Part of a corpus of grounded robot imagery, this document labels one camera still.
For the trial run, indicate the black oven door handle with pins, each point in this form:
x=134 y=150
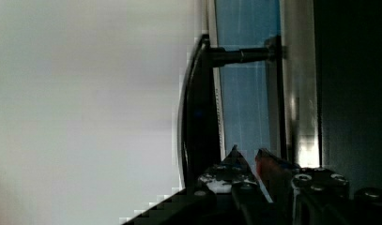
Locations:
x=199 y=136

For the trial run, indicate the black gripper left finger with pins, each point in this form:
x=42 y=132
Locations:
x=226 y=193

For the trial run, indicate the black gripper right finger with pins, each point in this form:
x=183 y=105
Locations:
x=317 y=196

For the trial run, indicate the black toaster oven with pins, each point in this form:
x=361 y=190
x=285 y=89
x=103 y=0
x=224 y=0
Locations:
x=332 y=82

